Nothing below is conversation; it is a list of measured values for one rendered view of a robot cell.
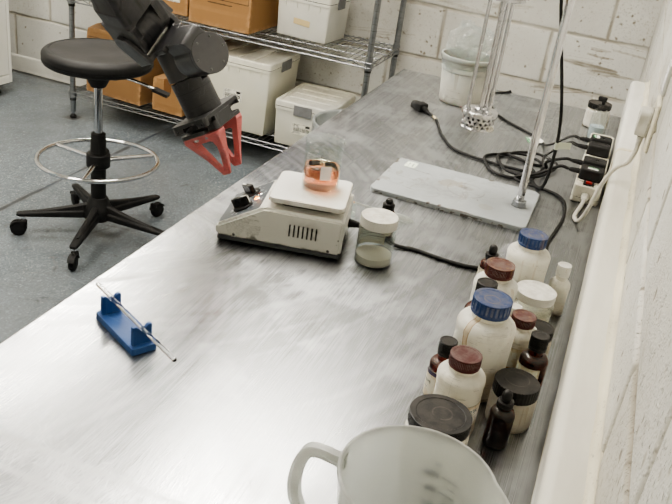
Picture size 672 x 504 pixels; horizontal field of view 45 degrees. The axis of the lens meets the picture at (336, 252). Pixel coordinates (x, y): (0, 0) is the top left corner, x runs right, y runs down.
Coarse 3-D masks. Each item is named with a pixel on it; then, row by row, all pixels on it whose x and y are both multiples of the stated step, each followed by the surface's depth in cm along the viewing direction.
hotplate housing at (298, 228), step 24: (240, 192) 138; (240, 216) 127; (264, 216) 126; (288, 216) 125; (312, 216) 125; (336, 216) 126; (240, 240) 128; (264, 240) 127; (288, 240) 127; (312, 240) 126; (336, 240) 126
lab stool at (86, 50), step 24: (48, 48) 250; (72, 48) 254; (96, 48) 258; (72, 72) 242; (96, 72) 242; (120, 72) 245; (144, 72) 252; (96, 96) 261; (96, 120) 264; (24, 216) 273; (48, 216) 275; (72, 216) 277; (96, 216) 275; (72, 240) 260; (72, 264) 258
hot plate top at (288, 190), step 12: (288, 180) 131; (300, 180) 132; (276, 192) 126; (288, 192) 127; (300, 192) 128; (336, 192) 129; (348, 192) 130; (288, 204) 125; (300, 204) 124; (312, 204) 124; (324, 204) 125; (336, 204) 125
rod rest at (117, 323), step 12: (108, 300) 103; (120, 300) 105; (96, 312) 104; (108, 312) 104; (120, 312) 105; (108, 324) 102; (120, 324) 103; (132, 324) 103; (120, 336) 100; (132, 336) 98; (144, 336) 99; (132, 348) 98; (144, 348) 99
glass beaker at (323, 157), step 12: (312, 132) 129; (312, 144) 125; (324, 144) 130; (336, 144) 129; (312, 156) 126; (324, 156) 125; (336, 156) 126; (312, 168) 126; (324, 168) 126; (336, 168) 127; (312, 180) 127; (324, 180) 127; (336, 180) 128; (312, 192) 128; (324, 192) 128
